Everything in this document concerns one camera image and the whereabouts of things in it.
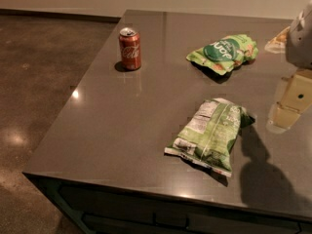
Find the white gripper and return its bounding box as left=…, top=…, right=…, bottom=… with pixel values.
left=264, top=0, right=312, bottom=134

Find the red coke can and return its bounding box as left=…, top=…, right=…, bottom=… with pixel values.
left=119, top=27, right=141, bottom=71

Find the green chip bag far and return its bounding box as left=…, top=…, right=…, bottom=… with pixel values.
left=186, top=34, right=258, bottom=75

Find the green chip bag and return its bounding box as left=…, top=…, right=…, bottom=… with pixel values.
left=165, top=98, right=255, bottom=177
left=186, top=34, right=258, bottom=75

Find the green chip bag near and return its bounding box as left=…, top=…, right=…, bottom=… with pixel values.
left=165, top=98, right=255, bottom=177

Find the dark counter cabinet front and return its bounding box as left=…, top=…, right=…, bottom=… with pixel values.
left=25, top=173, right=312, bottom=234

